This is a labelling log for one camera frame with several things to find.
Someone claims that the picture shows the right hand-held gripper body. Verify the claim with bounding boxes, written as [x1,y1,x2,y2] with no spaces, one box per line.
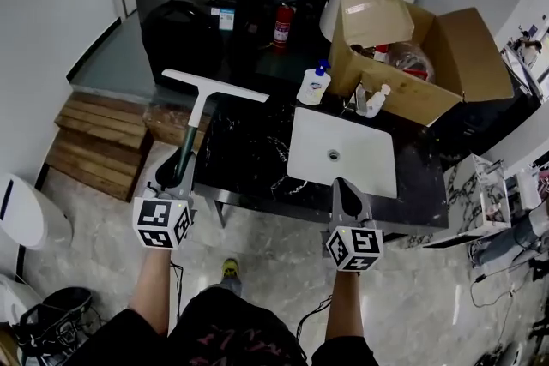
[322,217,384,273]

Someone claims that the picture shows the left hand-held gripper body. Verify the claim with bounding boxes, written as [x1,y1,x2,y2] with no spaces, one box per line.
[131,183,199,251]

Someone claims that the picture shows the white squeegee green handle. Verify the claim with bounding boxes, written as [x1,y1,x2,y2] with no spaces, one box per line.
[161,68,271,186]

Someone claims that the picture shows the person's left forearm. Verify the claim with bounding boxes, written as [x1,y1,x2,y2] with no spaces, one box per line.
[127,248,173,336]

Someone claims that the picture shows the person's right forearm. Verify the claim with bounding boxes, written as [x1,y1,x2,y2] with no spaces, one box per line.
[324,269,365,347]

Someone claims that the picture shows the white sink basin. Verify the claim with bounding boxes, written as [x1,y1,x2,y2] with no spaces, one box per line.
[286,106,398,200]

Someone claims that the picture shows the black marble table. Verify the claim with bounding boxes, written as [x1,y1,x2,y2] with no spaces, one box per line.
[190,89,451,246]

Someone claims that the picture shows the wooden steps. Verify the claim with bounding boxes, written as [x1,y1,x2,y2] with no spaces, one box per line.
[44,91,156,203]

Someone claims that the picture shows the yellow shoe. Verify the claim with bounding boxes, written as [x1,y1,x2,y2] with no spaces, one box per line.
[220,257,241,280]

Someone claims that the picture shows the small white pump bottle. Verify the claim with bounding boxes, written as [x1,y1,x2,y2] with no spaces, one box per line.
[363,83,393,119]

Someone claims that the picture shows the white marble cabinet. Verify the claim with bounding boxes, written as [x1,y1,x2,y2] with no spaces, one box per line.
[421,153,514,250]

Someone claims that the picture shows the chrome faucet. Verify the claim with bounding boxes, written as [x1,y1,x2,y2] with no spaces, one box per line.
[353,82,371,115]

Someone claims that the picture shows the white soap bottle blue pump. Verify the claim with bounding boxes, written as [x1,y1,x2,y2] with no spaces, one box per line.
[296,59,333,107]

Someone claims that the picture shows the white trash bin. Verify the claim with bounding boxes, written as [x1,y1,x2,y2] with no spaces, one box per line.
[0,172,75,251]

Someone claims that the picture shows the person's black shirt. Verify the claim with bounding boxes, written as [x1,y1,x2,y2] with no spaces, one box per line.
[63,273,381,366]

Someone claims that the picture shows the dark grey washing machine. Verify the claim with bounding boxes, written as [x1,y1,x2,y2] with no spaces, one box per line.
[133,0,274,90]

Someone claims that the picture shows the black backpack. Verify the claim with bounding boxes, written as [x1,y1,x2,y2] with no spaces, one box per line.
[12,286,94,357]

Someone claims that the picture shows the black cabinet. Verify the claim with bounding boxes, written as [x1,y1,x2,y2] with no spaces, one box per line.
[432,68,542,163]

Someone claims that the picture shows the red fire extinguisher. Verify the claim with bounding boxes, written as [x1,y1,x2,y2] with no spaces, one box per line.
[272,3,297,53]

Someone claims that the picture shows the brown cardboard box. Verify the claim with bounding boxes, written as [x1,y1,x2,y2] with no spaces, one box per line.
[327,0,516,128]

